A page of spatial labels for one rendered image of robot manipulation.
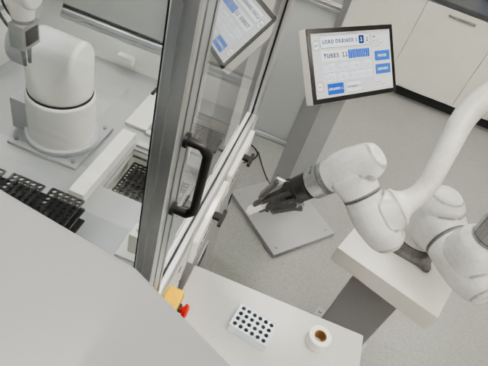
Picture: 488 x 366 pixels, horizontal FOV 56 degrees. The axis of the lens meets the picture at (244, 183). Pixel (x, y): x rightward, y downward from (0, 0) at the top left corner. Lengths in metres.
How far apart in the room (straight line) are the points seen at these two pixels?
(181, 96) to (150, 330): 0.38
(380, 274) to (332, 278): 1.03
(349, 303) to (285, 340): 0.58
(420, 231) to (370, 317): 0.50
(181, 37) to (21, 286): 0.39
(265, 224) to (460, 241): 1.40
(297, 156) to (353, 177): 1.27
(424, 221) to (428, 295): 0.25
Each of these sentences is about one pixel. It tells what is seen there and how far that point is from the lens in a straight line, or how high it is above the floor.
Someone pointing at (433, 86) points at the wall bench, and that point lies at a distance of 4.39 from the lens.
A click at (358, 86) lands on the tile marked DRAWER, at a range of 2.17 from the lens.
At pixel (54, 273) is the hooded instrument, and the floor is 1.75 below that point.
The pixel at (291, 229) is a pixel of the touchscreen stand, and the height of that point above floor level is 0.04.
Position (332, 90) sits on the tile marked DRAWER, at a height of 1.00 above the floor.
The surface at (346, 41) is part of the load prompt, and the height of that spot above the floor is 1.15.
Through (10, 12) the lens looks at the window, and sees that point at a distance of 0.75.
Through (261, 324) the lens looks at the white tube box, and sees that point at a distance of 1.42.
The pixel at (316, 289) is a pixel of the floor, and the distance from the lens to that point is 2.57.
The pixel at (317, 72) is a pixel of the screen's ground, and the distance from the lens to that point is 2.01.
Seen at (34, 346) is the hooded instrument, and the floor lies 1.74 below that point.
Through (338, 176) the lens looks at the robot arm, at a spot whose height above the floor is 1.27.
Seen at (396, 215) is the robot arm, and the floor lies 1.25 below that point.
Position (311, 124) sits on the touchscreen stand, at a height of 0.73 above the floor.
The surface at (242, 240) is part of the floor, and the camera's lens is 2.60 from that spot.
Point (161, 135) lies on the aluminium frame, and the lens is 0.69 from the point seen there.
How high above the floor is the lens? 2.00
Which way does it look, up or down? 43 degrees down
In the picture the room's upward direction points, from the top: 19 degrees clockwise
